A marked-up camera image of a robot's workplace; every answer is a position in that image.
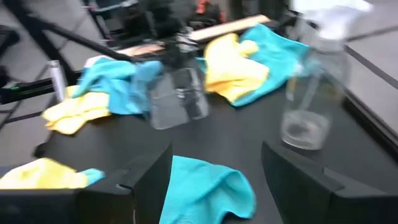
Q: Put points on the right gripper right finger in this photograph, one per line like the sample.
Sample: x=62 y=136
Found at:
x=298 y=193

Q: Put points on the silver metal post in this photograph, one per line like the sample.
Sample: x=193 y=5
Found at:
x=57 y=81

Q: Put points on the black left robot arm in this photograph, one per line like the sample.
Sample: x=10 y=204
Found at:
x=161 y=21

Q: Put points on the clear plastic bin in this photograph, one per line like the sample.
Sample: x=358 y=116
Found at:
x=174 y=105

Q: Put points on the blue microfiber towel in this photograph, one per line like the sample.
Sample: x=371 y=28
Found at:
x=202 y=193
x=276 y=56
x=93 y=175
x=121 y=87

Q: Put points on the clear plastic spray bottle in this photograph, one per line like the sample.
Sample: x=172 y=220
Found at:
x=311 y=93

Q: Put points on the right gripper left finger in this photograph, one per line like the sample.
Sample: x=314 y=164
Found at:
x=140 y=193

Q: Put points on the black bar with green light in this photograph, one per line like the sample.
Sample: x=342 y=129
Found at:
x=25 y=91

